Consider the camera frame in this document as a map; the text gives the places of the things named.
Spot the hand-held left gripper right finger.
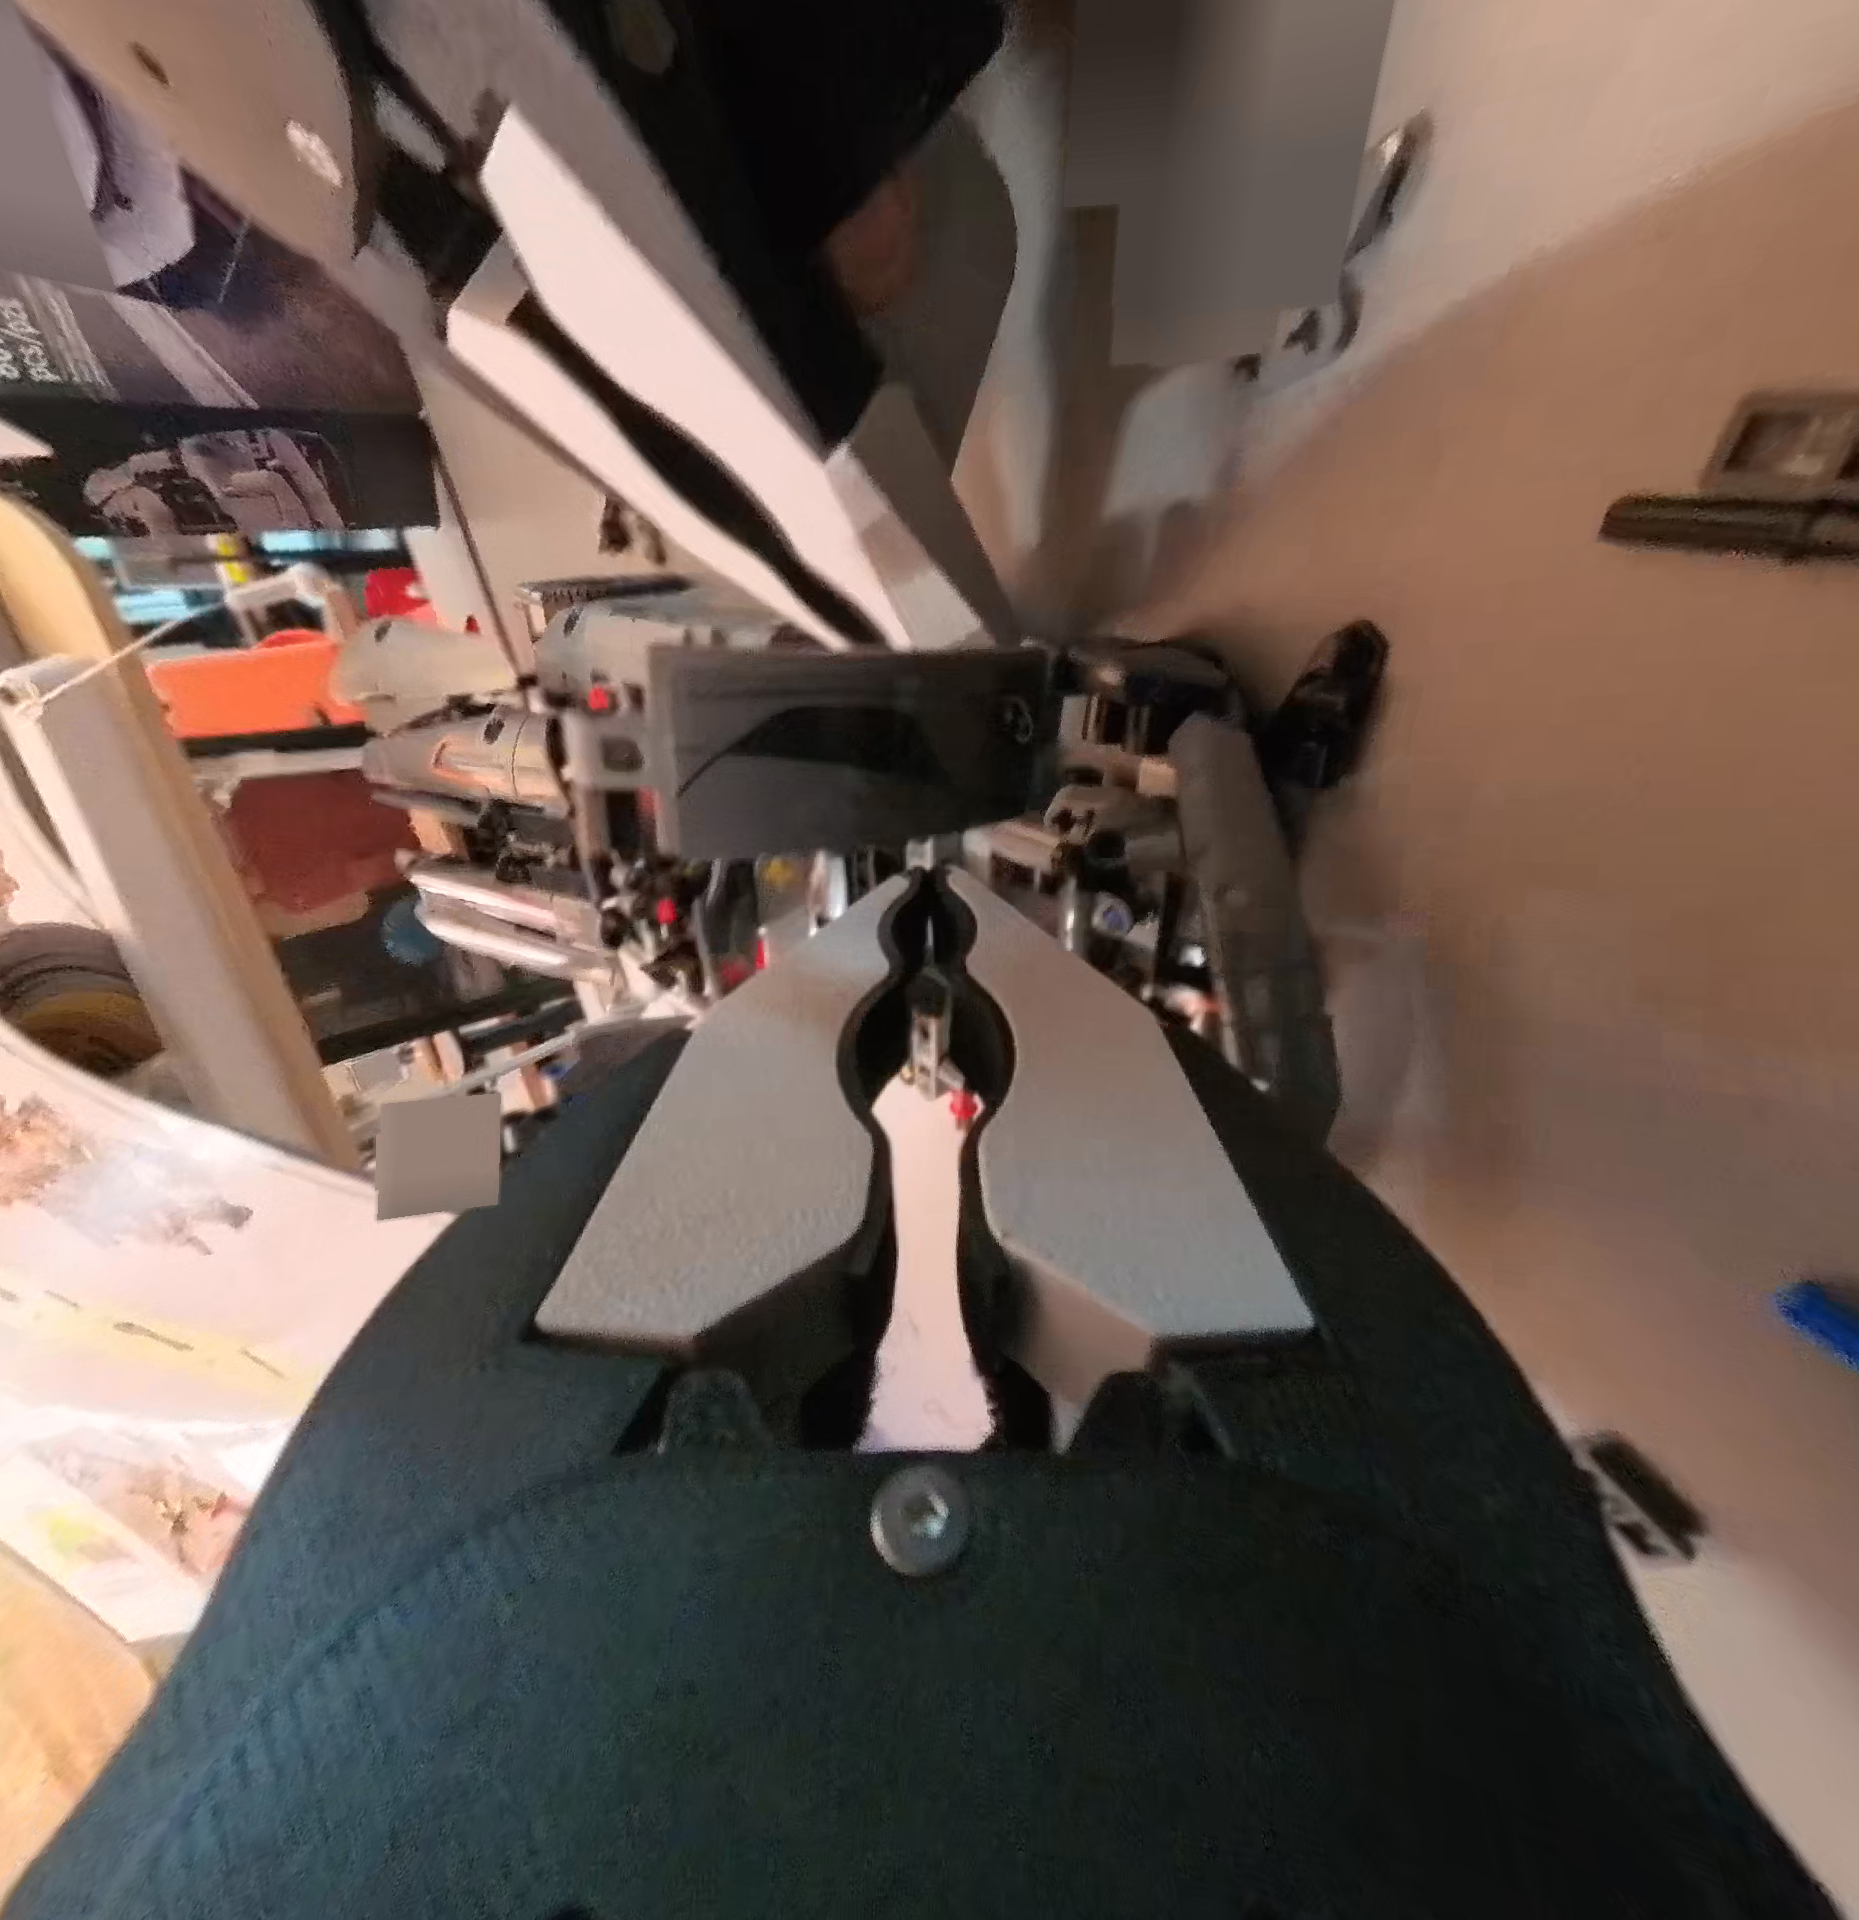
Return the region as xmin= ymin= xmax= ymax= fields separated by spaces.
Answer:
xmin=935 ymin=871 xmax=1320 ymax=1452

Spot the orange box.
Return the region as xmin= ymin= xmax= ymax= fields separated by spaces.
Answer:
xmin=151 ymin=631 xmax=366 ymax=748

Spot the black cardboard box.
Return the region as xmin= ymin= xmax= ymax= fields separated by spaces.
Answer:
xmin=0 ymin=271 xmax=439 ymax=537

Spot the person's right hand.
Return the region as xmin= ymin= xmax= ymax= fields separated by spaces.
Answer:
xmin=823 ymin=150 xmax=963 ymax=320

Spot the wooden board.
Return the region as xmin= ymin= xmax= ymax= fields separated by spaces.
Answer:
xmin=0 ymin=487 xmax=351 ymax=1160

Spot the small grey lego plate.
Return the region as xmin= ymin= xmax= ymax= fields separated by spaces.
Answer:
xmin=1700 ymin=393 xmax=1859 ymax=495

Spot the blue lego pin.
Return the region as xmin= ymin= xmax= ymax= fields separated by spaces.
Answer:
xmin=1775 ymin=1279 xmax=1859 ymax=1384

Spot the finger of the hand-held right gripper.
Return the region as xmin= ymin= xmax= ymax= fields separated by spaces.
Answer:
xmin=445 ymin=246 xmax=889 ymax=652
xmin=480 ymin=107 xmax=1023 ymax=652

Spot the grey lego car model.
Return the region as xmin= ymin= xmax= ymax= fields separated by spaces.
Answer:
xmin=327 ymin=583 xmax=1338 ymax=1145

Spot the grey lego slope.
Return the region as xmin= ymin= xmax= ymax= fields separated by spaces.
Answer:
xmin=1343 ymin=119 xmax=1434 ymax=276

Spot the lego instruction booklet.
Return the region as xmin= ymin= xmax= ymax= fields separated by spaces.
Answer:
xmin=0 ymin=840 xmax=439 ymax=1641

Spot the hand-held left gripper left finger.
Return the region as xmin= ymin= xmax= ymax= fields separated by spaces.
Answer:
xmin=533 ymin=874 xmax=930 ymax=1450

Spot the small dark grey lego piece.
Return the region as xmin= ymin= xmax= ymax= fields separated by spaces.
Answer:
xmin=1577 ymin=1432 xmax=1708 ymax=1565

